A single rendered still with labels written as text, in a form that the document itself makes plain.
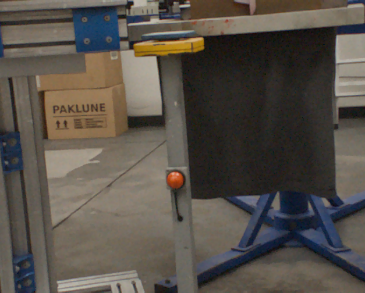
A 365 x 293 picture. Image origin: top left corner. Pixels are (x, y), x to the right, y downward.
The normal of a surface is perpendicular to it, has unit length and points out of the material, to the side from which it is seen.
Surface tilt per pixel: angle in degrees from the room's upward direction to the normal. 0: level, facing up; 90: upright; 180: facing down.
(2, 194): 90
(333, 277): 0
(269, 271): 0
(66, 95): 89
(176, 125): 90
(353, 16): 90
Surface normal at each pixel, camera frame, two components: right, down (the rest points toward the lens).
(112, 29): 0.18, 0.16
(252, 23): -0.21, 0.19
